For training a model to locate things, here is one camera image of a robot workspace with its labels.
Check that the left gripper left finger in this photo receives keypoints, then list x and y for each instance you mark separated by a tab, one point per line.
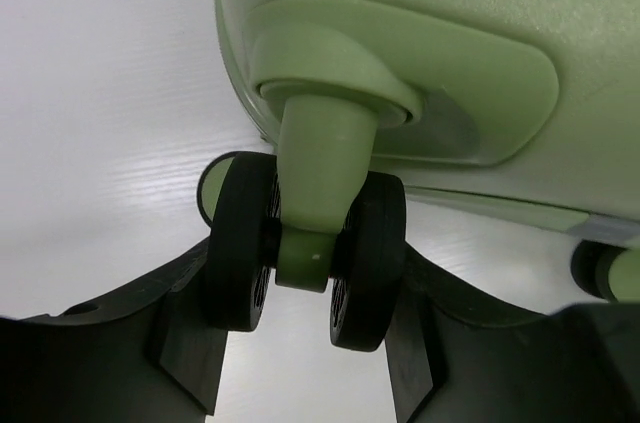
143	352

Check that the green hard-shell suitcase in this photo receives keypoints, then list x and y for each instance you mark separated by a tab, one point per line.
520	110

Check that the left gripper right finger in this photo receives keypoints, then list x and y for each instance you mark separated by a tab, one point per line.
458	354

